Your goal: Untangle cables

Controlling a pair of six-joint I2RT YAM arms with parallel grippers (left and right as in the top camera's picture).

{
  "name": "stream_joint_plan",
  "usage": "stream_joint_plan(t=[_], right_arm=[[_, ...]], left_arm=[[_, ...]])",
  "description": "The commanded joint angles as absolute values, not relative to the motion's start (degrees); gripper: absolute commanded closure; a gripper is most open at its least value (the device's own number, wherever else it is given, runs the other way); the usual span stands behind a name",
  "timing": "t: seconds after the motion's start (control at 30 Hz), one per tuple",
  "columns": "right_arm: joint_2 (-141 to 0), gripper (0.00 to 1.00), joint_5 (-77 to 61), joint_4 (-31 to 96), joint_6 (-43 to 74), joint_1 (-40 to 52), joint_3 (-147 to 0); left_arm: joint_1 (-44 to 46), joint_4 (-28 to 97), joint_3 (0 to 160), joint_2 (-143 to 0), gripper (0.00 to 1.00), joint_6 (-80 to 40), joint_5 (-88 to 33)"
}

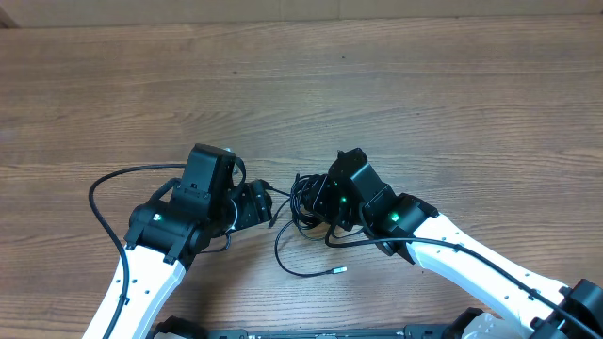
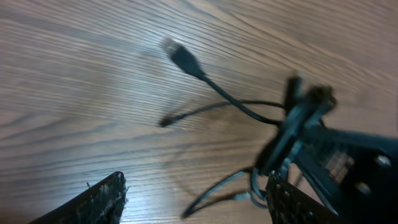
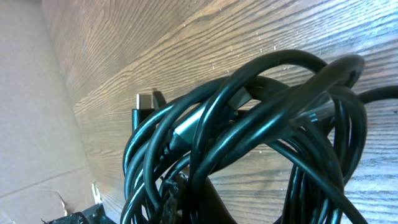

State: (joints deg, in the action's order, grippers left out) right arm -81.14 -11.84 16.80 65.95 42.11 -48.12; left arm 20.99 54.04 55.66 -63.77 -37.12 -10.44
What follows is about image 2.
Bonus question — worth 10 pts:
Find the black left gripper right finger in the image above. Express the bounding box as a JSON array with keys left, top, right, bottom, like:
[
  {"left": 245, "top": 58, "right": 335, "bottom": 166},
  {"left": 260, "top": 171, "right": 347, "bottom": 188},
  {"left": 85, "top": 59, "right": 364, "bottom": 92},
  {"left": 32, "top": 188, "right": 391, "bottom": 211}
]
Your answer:
[{"left": 266, "top": 172, "right": 339, "bottom": 224}]

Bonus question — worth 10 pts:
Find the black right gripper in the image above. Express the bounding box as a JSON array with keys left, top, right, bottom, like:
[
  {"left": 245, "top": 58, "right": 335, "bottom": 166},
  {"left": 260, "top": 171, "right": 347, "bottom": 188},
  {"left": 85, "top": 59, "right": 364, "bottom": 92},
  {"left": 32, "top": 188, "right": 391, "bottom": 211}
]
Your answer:
[{"left": 254, "top": 77, "right": 397, "bottom": 223}]

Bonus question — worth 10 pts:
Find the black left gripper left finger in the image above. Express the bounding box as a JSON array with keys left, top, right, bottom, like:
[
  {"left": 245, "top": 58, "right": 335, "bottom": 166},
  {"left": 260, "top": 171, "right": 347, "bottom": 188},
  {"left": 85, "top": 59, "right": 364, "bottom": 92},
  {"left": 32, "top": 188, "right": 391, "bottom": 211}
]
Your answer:
[{"left": 31, "top": 171, "right": 127, "bottom": 224}]

